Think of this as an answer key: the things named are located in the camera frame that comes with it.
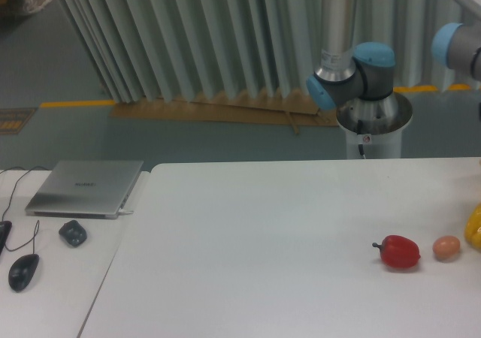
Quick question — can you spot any black computer mouse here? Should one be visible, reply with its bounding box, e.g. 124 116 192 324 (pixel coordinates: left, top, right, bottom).
8 253 40 292

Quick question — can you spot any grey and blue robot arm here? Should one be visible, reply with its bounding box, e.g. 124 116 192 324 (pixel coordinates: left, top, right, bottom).
306 0 480 123

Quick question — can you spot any brown cardboard sheet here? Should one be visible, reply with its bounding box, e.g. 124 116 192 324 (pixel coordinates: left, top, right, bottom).
110 89 337 134

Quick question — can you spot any grey folding partition screen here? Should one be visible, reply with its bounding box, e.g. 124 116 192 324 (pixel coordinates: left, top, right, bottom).
59 0 480 103

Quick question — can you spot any silver laptop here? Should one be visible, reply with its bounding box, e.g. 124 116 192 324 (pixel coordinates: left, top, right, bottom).
25 160 143 219

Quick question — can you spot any red bell pepper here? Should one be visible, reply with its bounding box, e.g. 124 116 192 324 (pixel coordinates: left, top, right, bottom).
371 235 421 270

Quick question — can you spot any black earbuds case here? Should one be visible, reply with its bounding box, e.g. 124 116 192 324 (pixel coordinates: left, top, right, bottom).
59 220 88 248

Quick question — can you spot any brown egg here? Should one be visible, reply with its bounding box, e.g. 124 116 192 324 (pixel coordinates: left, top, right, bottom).
432 236 461 261

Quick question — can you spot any yellow bell pepper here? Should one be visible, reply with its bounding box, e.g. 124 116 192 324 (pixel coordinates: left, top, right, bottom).
464 204 481 250

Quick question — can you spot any black keyboard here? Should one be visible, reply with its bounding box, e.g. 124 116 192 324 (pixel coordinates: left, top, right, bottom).
0 221 12 254

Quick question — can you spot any black base cable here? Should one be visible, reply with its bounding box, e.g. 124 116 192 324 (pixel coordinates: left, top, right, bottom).
355 119 368 161

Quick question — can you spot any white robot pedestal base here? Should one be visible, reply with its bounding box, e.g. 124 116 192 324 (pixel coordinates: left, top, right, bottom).
336 92 413 159

